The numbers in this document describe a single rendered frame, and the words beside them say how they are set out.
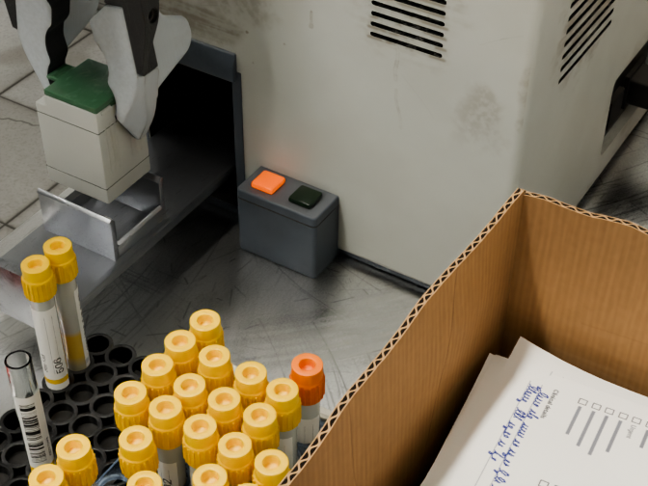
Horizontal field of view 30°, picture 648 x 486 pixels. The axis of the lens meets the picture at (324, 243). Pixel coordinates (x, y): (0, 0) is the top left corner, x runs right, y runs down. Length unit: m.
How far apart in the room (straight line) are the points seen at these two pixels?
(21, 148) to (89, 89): 1.74
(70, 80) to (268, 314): 0.19
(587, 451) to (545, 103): 0.20
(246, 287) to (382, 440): 0.24
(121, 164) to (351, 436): 0.26
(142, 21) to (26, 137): 1.82
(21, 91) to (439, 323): 2.08
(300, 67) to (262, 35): 0.03
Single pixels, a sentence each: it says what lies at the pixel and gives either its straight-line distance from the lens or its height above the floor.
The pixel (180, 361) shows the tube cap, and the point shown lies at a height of 0.99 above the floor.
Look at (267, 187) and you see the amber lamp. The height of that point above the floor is 0.93.
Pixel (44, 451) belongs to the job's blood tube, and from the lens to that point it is 0.64.
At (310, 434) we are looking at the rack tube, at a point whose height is 0.95.
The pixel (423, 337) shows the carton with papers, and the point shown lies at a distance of 0.56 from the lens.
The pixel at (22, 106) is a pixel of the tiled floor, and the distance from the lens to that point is 2.55.
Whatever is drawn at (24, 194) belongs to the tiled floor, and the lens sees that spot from 2.31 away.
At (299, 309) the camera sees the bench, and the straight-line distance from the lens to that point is 0.76.
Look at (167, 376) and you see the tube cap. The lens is 0.56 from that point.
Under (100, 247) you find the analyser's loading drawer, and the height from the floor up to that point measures 0.92.
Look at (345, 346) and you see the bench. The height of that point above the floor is 0.88.
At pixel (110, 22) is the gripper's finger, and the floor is 1.07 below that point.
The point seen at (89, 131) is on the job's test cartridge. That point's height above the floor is 1.00.
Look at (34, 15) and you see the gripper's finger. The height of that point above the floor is 1.05.
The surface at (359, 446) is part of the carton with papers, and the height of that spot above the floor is 0.99.
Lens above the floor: 1.40
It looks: 41 degrees down
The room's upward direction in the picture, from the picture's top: 1 degrees clockwise
